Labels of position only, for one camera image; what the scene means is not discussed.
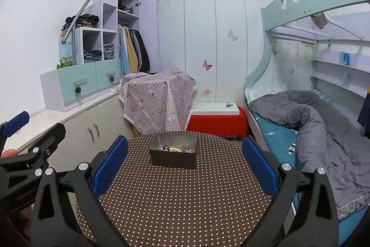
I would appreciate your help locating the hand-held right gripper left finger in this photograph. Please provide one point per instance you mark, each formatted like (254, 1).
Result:
(111, 166)

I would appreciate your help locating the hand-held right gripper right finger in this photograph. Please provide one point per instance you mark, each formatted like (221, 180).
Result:
(258, 166)

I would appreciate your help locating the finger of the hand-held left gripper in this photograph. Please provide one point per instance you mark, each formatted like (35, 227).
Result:
(17, 121)
(49, 142)

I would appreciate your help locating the metal tin box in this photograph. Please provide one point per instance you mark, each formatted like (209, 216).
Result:
(173, 161)

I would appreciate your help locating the person's left hand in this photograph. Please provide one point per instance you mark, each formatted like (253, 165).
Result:
(8, 153)

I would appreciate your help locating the teal bedsheet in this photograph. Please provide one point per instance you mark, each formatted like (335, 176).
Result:
(277, 142)

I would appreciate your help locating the beige cabinet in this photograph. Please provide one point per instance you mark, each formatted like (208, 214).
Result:
(78, 131)

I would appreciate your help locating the red ottoman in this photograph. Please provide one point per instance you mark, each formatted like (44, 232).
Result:
(216, 125)

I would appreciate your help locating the metal hair clip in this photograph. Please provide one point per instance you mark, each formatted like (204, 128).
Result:
(229, 105)

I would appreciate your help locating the teal drawer unit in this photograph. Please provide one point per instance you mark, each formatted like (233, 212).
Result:
(69, 77)

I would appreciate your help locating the white pillow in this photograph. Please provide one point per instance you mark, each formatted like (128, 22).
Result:
(260, 95)

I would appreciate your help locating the grey duvet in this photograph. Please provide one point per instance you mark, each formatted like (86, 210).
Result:
(326, 142)

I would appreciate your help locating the white board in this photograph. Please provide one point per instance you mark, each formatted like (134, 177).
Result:
(211, 109)

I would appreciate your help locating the green ornament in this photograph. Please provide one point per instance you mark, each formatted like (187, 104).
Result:
(63, 63)

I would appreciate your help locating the pink checked bear cloth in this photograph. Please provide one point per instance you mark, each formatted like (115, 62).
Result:
(153, 102)

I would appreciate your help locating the brown polka dot tablecloth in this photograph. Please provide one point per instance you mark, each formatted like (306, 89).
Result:
(179, 200)

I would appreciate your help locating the light blue sign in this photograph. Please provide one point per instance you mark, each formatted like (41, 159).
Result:
(68, 51)

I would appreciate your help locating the pale pink butterfly sticker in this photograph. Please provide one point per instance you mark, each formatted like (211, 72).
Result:
(206, 91)

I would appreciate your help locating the folded dark jeans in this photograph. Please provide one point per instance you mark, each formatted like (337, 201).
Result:
(92, 56)

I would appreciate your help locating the folded light jeans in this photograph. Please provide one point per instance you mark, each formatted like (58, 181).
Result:
(108, 51)

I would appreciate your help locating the light blue hanging shirt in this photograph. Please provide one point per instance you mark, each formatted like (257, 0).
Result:
(123, 53)

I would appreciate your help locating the yellow hanging garment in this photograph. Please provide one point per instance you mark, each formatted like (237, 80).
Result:
(132, 53)

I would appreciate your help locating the black hanging coat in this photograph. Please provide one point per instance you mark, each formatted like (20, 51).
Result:
(143, 53)

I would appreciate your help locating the dark blue hanging garment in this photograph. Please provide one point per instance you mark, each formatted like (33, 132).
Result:
(364, 114)

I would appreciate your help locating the pile of dark clothes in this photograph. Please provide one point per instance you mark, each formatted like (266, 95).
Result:
(83, 21)

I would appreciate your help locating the beige butterfly sticker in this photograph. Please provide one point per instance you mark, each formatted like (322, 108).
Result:
(233, 35)

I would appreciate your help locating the white wardrobe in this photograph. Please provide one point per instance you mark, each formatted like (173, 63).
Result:
(199, 41)

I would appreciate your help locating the small blue box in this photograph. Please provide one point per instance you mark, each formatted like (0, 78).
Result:
(345, 58)

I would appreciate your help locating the grey metal handrail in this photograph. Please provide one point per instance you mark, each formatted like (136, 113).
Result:
(86, 1)

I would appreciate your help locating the lilac shelf unit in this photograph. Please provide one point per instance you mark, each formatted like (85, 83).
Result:
(109, 15)

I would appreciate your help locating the clothes on shelf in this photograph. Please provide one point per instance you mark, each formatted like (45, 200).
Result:
(125, 8)

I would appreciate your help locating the brown hanging pouch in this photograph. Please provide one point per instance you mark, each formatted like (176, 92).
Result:
(319, 20)

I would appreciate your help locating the teal bunk bed frame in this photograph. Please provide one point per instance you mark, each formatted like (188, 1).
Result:
(289, 12)

